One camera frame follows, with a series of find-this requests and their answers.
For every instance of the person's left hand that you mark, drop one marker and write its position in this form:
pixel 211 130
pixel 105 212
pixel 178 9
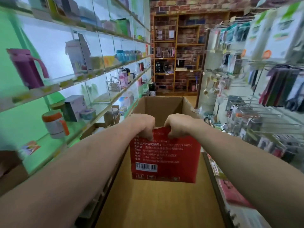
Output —
pixel 142 125

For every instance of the person's right hand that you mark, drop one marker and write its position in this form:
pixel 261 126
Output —
pixel 179 124

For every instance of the brown cardboard box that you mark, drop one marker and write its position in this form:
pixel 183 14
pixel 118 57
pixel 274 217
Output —
pixel 166 159

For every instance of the metal store shelving unit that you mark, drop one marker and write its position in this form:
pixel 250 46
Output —
pixel 232 197

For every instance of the person's left forearm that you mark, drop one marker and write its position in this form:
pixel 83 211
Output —
pixel 61 182

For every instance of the person's right forearm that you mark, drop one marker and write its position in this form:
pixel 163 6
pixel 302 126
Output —
pixel 256 173

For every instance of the hanging packaged goods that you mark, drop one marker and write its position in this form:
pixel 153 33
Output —
pixel 275 40

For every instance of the purple mug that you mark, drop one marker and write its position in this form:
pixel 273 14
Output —
pixel 26 68

